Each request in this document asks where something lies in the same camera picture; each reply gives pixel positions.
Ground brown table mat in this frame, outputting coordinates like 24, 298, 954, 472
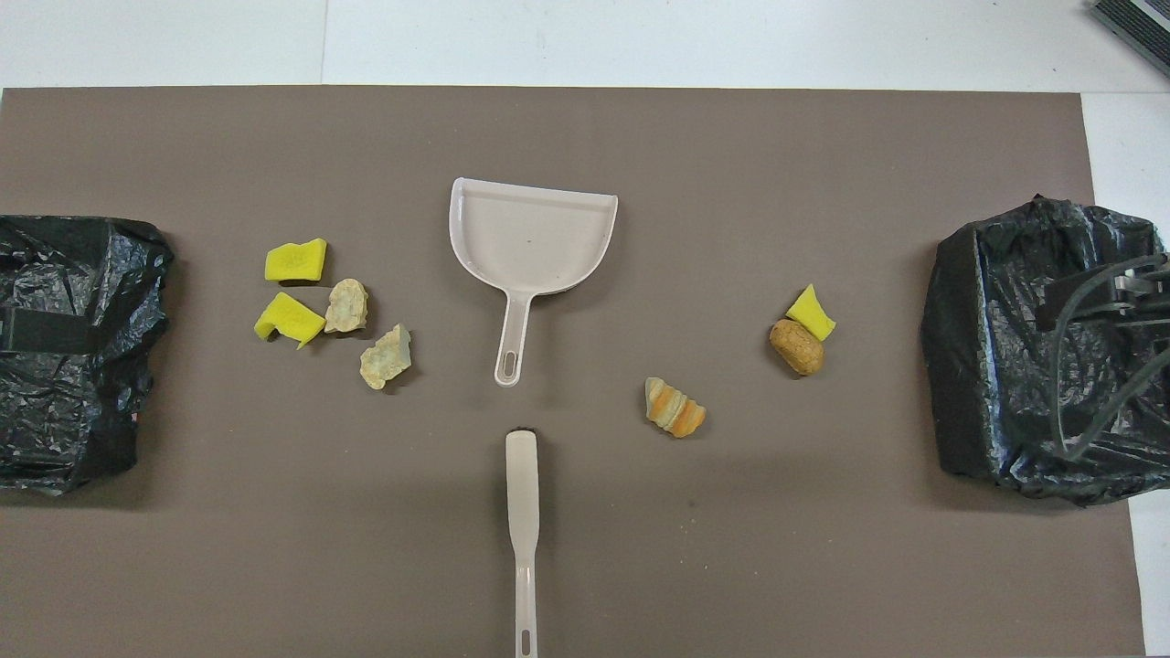
0, 86, 1147, 658

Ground black bag-lined bin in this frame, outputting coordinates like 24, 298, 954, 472
0, 215, 175, 497
921, 195, 1170, 506

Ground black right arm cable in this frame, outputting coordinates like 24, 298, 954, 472
1049, 254, 1170, 462

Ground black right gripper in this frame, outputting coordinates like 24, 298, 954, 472
1037, 260, 1170, 332

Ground small yellow sponge wedge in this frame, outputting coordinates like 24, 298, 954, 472
786, 283, 837, 343

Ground angular beige bread piece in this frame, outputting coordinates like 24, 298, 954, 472
359, 323, 413, 391

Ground yellow sponge piece with tail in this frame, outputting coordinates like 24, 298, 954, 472
253, 292, 327, 351

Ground brown bread roll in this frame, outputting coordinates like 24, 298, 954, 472
769, 318, 825, 377

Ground grey ridged device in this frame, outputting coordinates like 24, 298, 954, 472
1090, 0, 1170, 79

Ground striped orange croissant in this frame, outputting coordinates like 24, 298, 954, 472
644, 377, 707, 439

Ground beige plastic dustpan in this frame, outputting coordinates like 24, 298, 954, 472
448, 177, 619, 387

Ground beige hand brush black bristles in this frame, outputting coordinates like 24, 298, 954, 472
505, 425, 542, 658

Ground round beige bread piece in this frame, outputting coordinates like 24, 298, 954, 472
324, 278, 370, 334

